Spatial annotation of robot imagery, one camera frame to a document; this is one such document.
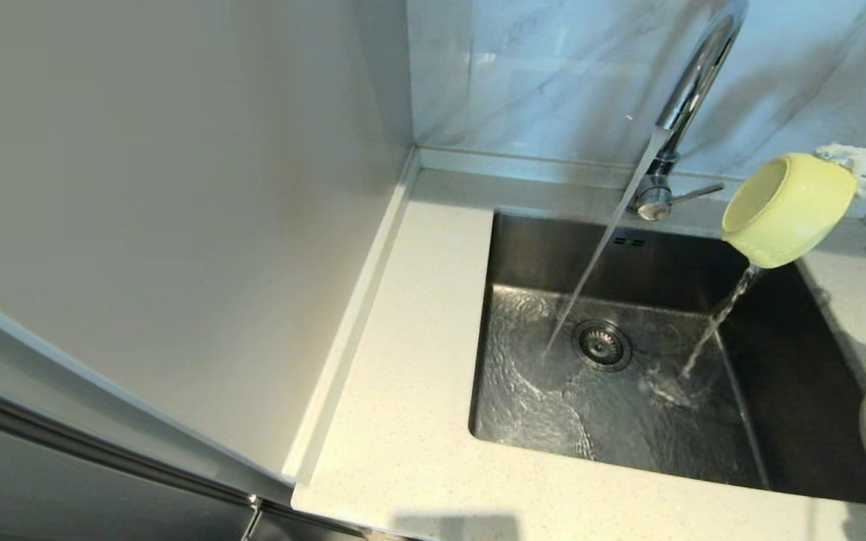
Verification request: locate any pale yellow bowl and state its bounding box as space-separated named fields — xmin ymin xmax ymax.
xmin=720 ymin=153 xmax=858 ymax=270

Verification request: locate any chrome faucet lever handle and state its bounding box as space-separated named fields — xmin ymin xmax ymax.
xmin=672 ymin=183 xmax=727 ymax=204

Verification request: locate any stainless steel sink basin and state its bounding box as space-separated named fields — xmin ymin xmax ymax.
xmin=469 ymin=210 xmax=866 ymax=506

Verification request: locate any chrome gooseneck kitchen faucet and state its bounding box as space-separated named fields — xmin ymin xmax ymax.
xmin=627 ymin=0 xmax=751 ymax=222

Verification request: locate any round metal drain strainer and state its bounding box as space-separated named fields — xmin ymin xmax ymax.
xmin=572 ymin=320 xmax=634 ymax=373

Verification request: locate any white tall side panel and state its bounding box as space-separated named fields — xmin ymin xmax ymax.
xmin=0 ymin=0 xmax=420 ymax=485

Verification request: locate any metal appliance handle bar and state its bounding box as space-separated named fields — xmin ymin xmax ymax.
xmin=0 ymin=374 xmax=265 ymax=541

